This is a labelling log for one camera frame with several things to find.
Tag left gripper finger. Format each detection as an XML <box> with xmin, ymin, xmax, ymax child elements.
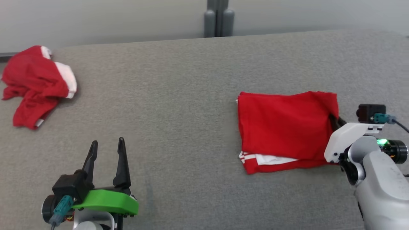
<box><xmin>82</xmin><ymin>140</ymin><xmax>98</xmax><ymax>185</ymax></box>
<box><xmin>112</xmin><ymin>137</ymin><xmax>132</xmax><ymax>188</ymax></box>

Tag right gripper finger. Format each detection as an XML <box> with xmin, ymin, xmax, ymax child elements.
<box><xmin>329</xmin><ymin>113</ymin><xmax>348</xmax><ymax>132</ymax></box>

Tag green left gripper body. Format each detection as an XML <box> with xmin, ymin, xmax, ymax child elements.
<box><xmin>73</xmin><ymin>188</ymin><xmax>139</xmax><ymax>230</ymax></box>

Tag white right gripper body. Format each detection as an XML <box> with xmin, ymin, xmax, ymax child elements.
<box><xmin>324</xmin><ymin>122</ymin><xmax>385</xmax><ymax>164</ymax></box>

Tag red jersey with white trim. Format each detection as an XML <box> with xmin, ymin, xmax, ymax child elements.
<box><xmin>237</xmin><ymin>91</ymin><xmax>340</xmax><ymax>175</ymax></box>

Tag red shorts with white trim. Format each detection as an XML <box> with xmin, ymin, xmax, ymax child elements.
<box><xmin>1</xmin><ymin>45</ymin><xmax>78</xmax><ymax>130</ymax></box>

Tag right camera cable teal plug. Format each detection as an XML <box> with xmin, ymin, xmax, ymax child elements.
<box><xmin>371</xmin><ymin>113</ymin><xmax>409</xmax><ymax>134</ymax></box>

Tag camera cable teal plug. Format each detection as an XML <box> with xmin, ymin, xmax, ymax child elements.
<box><xmin>371</xmin><ymin>113</ymin><xmax>409</xmax><ymax>134</ymax></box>
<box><xmin>49</xmin><ymin>195</ymin><xmax>74</xmax><ymax>230</ymax></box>

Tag left camera cable teal plug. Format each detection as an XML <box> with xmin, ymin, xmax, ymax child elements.
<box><xmin>49</xmin><ymin>195</ymin><xmax>74</xmax><ymax>230</ymax></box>

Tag grey partition post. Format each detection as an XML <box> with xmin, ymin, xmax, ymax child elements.
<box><xmin>204</xmin><ymin>0</ymin><xmax>217</xmax><ymax>38</ymax></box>
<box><xmin>220</xmin><ymin>0</ymin><xmax>235</xmax><ymax>37</ymax></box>

